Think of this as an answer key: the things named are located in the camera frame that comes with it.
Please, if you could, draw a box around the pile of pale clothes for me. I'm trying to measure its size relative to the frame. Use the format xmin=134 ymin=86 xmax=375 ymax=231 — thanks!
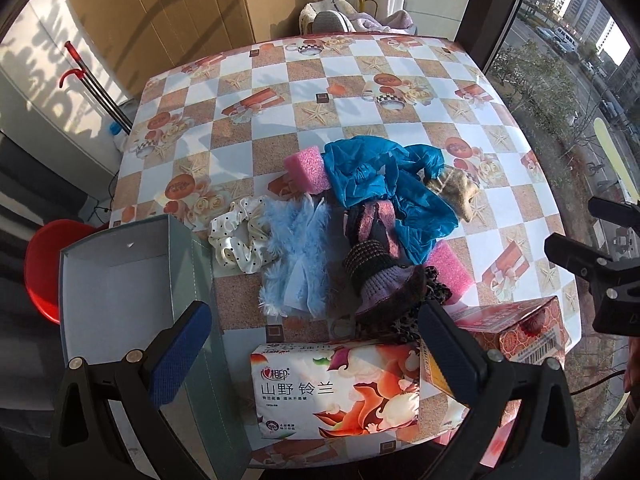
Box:
xmin=299 ymin=0 xmax=418 ymax=36

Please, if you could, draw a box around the floral tissue pack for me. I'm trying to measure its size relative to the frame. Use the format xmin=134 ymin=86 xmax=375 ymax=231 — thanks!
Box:
xmin=250 ymin=341 xmax=422 ymax=443

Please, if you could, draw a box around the pink and black striped band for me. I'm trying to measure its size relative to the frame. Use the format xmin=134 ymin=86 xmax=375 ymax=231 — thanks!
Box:
xmin=345 ymin=200 xmax=401 ymax=261

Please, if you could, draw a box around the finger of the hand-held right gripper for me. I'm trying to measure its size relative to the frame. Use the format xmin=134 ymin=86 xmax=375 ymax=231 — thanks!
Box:
xmin=589 ymin=196 xmax=640 ymax=228
xmin=544 ymin=232 xmax=640 ymax=293

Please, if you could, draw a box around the black floor cable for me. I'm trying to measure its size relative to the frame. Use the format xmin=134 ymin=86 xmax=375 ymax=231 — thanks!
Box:
xmin=90 ymin=170 xmax=121 ymax=221

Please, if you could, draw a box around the checkered printed tablecloth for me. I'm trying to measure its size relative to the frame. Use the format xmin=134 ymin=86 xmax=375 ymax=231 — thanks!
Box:
xmin=107 ymin=32 xmax=583 ymax=471

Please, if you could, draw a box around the red plastic stool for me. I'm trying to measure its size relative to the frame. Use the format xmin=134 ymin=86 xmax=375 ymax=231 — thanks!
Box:
xmin=24 ymin=219 xmax=108 ymax=325

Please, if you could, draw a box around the pale yellow window strip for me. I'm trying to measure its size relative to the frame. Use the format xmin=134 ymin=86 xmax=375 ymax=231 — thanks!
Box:
xmin=595 ymin=117 xmax=640 ymax=201

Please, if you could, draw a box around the red-handled mop pole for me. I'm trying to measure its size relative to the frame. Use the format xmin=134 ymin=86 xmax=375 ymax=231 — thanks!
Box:
xmin=64 ymin=41 xmax=133 ymax=133
xmin=59 ymin=67 xmax=131 ymax=133

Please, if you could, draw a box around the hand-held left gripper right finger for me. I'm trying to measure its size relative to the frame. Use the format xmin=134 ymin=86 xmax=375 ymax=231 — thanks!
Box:
xmin=417 ymin=301 xmax=588 ymax=480

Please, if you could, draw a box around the light blue fluffy headband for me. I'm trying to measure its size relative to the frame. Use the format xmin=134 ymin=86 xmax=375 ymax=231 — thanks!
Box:
xmin=257 ymin=195 xmax=333 ymax=318

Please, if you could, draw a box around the grey slipper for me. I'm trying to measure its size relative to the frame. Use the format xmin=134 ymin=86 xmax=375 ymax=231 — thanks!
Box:
xmin=312 ymin=10 xmax=351 ymax=33

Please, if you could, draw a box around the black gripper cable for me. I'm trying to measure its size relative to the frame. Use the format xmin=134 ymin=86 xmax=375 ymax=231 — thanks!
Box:
xmin=565 ymin=370 xmax=631 ymax=396

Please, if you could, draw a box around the red patterned carton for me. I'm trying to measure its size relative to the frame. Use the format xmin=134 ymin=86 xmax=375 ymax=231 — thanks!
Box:
xmin=419 ymin=296 xmax=571 ymax=408

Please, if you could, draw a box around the white polka dot scrunchie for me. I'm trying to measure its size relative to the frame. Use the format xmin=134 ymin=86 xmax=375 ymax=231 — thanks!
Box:
xmin=207 ymin=196 xmax=281 ymax=275

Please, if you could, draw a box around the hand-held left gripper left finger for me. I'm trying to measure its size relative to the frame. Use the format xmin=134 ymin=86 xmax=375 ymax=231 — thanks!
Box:
xmin=47 ymin=301 xmax=213 ymax=480

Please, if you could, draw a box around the grey cardboard box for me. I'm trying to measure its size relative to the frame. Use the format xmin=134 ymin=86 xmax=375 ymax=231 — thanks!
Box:
xmin=59 ymin=214 xmax=251 ymax=480

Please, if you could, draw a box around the leopard print scrunchie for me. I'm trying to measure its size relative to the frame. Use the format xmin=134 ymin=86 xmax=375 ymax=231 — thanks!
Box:
xmin=390 ymin=265 xmax=453 ymax=346

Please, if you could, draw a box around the tree outside window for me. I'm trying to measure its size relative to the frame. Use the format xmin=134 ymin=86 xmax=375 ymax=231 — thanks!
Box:
xmin=487 ymin=40 xmax=601 ymax=171

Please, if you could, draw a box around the brown cardboard sheet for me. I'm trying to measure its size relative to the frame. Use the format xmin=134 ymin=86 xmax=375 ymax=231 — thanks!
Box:
xmin=66 ymin=0 xmax=256 ymax=101

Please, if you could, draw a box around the pink sponge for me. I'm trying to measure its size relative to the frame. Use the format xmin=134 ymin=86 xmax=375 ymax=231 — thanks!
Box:
xmin=283 ymin=145 xmax=333 ymax=195
xmin=425 ymin=240 xmax=475 ymax=306

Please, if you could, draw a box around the purple black knitted hat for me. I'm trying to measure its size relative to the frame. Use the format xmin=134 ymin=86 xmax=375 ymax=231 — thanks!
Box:
xmin=341 ymin=240 xmax=428 ymax=328

